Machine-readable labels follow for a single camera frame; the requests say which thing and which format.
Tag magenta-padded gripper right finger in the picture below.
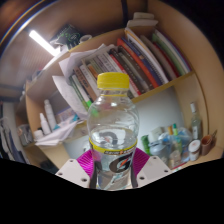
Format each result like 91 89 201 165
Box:
130 147 173 189

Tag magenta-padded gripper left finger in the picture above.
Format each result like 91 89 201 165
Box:
54 148 98 189

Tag clear drink bottle yellow cap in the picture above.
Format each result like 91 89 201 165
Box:
86 72 140 192

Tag grey shaker bottle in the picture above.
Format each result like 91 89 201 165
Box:
149 139 168 164

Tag slim bottle green top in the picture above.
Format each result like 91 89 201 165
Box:
172 123 183 158

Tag slim bottle orange top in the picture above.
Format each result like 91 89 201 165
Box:
167 125 175 138

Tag brown jar white lid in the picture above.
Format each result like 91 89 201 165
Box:
188 139 202 162

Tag brown mug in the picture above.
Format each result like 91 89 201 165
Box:
199 133 216 157

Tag tall clear glass bottle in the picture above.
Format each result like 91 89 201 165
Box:
189 102 203 141

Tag dark hanging clothes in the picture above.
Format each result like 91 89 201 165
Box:
0 106 26 164

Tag wooden shelf unit with books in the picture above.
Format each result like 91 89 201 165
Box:
19 0 214 169

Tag bright tube light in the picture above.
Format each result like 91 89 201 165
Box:
28 29 59 57

